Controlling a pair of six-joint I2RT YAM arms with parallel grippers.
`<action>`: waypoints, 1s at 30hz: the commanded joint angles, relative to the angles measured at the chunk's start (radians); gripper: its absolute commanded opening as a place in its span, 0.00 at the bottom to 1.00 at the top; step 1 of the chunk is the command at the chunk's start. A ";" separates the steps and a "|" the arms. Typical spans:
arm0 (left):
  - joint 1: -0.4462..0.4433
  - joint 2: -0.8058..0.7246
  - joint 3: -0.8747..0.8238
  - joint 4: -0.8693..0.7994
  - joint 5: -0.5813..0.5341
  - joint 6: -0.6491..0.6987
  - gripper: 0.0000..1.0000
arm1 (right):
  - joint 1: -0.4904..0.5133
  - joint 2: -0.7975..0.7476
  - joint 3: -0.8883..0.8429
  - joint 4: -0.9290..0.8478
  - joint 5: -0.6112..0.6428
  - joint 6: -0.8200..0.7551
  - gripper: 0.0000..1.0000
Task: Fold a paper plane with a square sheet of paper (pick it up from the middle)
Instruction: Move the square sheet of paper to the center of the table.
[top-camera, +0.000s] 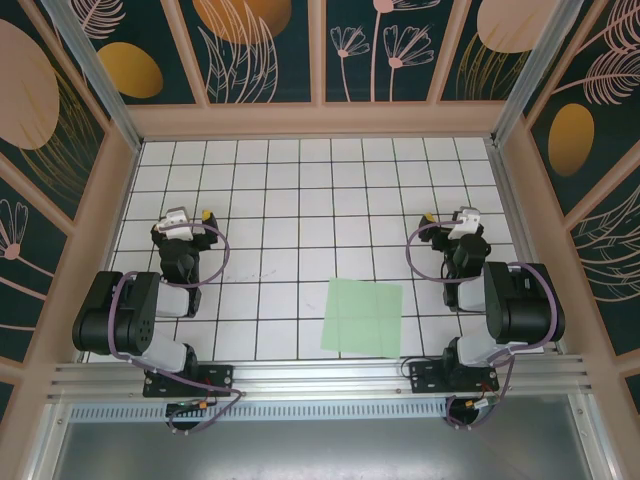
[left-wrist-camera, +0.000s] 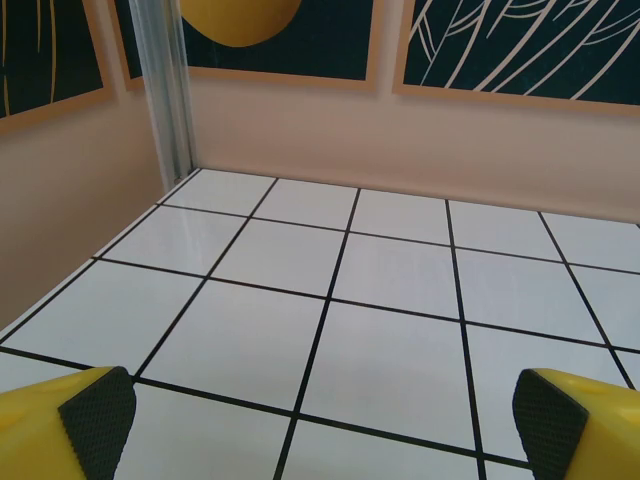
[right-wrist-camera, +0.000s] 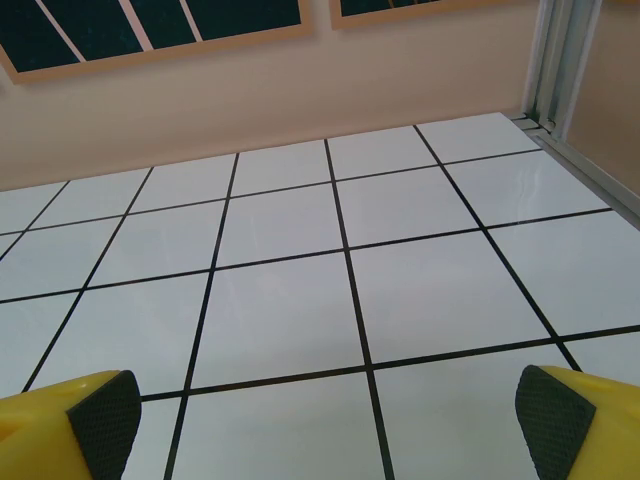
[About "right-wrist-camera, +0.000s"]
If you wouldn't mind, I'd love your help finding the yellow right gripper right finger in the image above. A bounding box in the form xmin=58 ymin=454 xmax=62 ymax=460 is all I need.
xmin=515 ymin=364 xmax=640 ymax=480

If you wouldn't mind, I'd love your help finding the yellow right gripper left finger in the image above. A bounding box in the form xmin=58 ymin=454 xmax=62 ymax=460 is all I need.
xmin=0 ymin=369 xmax=143 ymax=480

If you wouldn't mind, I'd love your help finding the aluminium table side rail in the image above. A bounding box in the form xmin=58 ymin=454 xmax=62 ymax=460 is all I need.
xmin=510 ymin=112 xmax=640 ymax=227

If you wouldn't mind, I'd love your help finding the aluminium corner post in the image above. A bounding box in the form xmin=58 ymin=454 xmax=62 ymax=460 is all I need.
xmin=523 ymin=0 xmax=587 ymax=137

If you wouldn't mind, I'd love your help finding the pink flowers wall panel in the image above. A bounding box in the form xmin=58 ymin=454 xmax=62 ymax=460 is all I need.
xmin=0 ymin=0 xmax=316 ymax=86

